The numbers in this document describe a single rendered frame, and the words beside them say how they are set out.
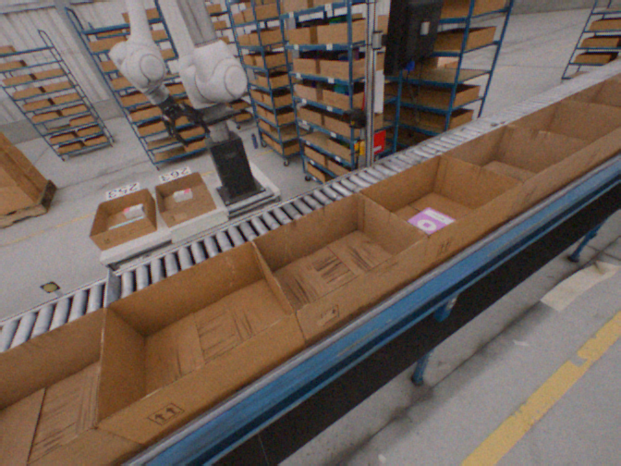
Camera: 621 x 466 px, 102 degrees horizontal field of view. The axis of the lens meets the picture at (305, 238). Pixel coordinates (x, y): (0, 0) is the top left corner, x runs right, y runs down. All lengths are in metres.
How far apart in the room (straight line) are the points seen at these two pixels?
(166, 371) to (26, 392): 0.36
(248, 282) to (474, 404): 1.27
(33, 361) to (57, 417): 0.15
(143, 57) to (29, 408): 1.05
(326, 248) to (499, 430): 1.17
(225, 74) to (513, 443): 1.96
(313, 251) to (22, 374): 0.82
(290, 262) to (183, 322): 0.37
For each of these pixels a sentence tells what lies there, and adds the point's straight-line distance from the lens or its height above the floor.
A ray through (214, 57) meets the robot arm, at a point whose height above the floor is 1.44.
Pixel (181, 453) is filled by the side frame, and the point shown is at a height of 0.91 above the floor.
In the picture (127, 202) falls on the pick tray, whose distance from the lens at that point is 1.96.
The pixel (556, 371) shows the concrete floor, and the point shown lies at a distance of 1.92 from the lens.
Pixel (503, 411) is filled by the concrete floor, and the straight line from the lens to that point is 1.71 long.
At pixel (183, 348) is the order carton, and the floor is 0.89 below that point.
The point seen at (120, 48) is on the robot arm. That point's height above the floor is 1.52.
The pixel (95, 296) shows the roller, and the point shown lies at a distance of 1.43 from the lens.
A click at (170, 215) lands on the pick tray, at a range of 1.55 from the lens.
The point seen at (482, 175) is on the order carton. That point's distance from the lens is 1.07.
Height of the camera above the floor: 1.51
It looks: 41 degrees down
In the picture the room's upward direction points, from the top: 11 degrees counter-clockwise
